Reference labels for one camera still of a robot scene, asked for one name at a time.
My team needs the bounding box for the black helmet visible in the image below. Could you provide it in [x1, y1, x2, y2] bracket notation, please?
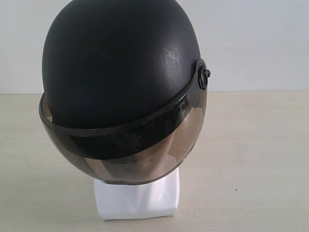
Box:
[39, 0, 210, 185]

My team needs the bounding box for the white mannequin head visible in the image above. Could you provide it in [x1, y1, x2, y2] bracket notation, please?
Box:
[94, 169, 180, 220]

